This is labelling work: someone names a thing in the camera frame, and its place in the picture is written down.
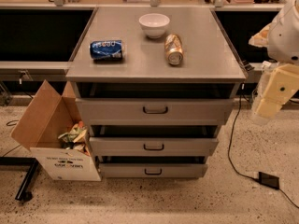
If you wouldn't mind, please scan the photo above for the gold soda can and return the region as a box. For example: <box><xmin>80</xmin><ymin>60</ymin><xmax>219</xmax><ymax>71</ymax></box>
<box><xmin>164</xmin><ymin>34</ymin><xmax>183</xmax><ymax>65</ymax></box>

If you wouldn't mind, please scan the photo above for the black power adapter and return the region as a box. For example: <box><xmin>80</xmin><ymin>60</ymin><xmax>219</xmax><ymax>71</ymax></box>
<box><xmin>258</xmin><ymin>172</ymin><xmax>279</xmax><ymax>189</ymax></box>

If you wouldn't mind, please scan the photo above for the grey drawer cabinet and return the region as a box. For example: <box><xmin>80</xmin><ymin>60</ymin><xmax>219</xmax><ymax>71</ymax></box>
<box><xmin>66</xmin><ymin>6</ymin><xmax>246</xmax><ymax>178</ymax></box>

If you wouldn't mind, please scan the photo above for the grey top drawer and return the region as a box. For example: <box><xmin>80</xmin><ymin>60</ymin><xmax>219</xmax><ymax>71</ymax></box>
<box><xmin>76</xmin><ymin>98</ymin><xmax>233</xmax><ymax>125</ymax></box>

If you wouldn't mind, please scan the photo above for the grey middle drawer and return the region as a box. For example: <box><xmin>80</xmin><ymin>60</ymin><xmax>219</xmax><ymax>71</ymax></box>
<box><xmin>90</xmin><ymin>137</ymin><xmax>219</xmax><ymax>157</ymax></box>

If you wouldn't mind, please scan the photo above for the black metal stand leg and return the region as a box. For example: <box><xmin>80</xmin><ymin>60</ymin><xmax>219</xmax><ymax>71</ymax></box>
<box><xmin>0</xmin><ymin>156</ymin><xmax>40</xmax><ymax>203</ymax></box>

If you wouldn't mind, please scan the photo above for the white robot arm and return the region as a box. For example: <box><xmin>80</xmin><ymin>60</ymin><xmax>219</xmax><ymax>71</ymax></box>
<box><xmin>249</xmin><ymin>0</ymin><xmax>299</xmax><ymax>124</ymax></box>

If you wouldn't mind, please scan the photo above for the black power cable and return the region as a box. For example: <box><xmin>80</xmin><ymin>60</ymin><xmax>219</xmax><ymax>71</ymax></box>
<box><xmin>227</xmin><ymin>83</ymin><xmax>299</xmax><ymax>209</ymax></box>

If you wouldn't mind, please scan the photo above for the blue pepsi can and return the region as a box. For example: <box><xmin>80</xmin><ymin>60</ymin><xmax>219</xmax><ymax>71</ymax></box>
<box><xmin>90</xmin><ymin>40</ymin><xmax>122</xmax><ymax>61</ymax></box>

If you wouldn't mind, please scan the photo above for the white ceramic bowl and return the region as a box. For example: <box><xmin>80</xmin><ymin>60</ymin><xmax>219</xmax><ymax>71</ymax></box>
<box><xmin>139</xmin><ymin>13</ymin><xmax>170</xmax><ymax>38</ymax></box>

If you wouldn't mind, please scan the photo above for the cardboard box with trash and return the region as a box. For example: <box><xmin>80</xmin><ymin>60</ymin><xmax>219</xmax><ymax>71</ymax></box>
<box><xmin>11</xmin><ymin>80</ymin><xmax>101</xmax><ymax>181</ymax></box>

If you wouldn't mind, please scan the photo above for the grey drawer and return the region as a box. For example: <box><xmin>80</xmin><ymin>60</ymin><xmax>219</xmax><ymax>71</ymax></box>
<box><xmin>90</xmin><ymin>137</ymin><xmax>219</xmax><ymax>157</ymax></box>
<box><xmin>76</xmin><ymin>98</ymin><xmax>233</xmax><ymax>125</ymax></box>

